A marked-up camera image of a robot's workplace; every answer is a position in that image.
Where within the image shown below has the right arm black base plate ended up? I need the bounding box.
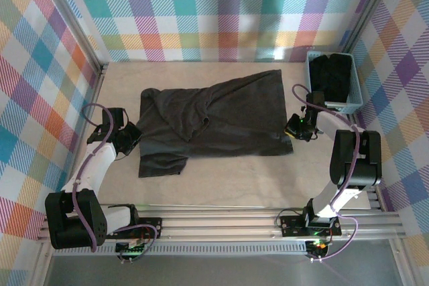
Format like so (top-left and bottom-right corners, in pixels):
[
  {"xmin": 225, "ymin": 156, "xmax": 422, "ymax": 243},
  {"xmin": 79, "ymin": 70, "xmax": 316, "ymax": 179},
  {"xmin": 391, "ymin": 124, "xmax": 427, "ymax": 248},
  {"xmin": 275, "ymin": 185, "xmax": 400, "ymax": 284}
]
[{"xmin": 280, "ymin": 214, "xmax": 343, "ymax": 237}]

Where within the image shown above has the light blue plastic basket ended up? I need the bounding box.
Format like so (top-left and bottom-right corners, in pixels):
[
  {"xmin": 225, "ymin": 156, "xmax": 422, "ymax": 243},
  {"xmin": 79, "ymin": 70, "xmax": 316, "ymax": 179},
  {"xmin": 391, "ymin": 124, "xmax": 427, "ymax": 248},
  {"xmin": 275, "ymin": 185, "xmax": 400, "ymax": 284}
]
[{"xmin": 305, "ymin": 50, "xmax": 365, "ymax": 115}]

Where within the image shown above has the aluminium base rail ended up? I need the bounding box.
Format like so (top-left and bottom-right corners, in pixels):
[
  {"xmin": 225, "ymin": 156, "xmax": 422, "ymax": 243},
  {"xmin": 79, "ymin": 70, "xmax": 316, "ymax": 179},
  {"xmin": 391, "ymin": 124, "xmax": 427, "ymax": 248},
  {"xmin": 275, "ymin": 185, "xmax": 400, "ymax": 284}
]
[{"xmin": 36, "ymin": 204, "xmax": 408, "ymax": 242}]

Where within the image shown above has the dark grey t-shirt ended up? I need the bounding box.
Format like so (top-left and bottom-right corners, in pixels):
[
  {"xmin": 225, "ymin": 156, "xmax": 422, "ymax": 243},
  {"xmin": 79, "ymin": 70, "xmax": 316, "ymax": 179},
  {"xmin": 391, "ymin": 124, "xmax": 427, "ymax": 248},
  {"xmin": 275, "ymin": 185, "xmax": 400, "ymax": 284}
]
[{"xmin": 137, "ymin": 69, "xmax": 295, "ymax": 179}]

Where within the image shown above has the grey slotted cable duct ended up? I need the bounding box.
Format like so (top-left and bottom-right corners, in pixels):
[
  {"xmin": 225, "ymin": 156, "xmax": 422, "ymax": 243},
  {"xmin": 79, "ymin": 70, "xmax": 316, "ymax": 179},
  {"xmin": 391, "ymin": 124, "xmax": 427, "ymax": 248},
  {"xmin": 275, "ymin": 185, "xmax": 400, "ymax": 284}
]
[{"xmin": 53, "ymin": 241, "xmax": 309, "ymax": 256}]

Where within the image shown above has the black clothes pile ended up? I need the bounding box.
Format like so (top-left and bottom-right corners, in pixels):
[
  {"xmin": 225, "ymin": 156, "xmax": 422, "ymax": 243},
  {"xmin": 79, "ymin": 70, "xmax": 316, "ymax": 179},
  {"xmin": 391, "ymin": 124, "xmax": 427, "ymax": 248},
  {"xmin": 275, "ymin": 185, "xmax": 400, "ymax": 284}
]
[{"xmin": 308, "ymin": 53, "xmax": 355, "ymax": 103}]

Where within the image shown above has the aluminium frame post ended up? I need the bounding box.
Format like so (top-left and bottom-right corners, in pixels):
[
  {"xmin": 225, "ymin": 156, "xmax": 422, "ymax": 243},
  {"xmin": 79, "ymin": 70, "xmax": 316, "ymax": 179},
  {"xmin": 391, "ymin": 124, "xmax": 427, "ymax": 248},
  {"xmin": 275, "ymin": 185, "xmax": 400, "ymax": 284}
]
[
  {"xmin": 341, "ymin": 0, "xmax": 403, "ymax": 54},
  {"xmin": 32, "ymin": 0, "xmax": 110, "ymax": 69}
]

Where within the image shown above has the aluminium side rail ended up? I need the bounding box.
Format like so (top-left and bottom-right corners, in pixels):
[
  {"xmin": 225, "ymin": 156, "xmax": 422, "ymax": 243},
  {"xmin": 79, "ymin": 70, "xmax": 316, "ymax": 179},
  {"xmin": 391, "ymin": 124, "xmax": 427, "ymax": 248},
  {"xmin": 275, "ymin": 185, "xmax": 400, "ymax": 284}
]
[{"xmin": 60, "ymin": 63, "xmax": 110, "ymax": 216}]

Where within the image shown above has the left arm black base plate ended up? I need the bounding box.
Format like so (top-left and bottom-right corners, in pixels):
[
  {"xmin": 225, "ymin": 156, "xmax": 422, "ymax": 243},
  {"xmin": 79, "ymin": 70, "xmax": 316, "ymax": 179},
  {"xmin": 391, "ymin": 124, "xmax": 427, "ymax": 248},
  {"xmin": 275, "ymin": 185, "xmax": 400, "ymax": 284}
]
[{"xmin": 102, "ymin": 217, "xmax": 164, "ymax": 240}]

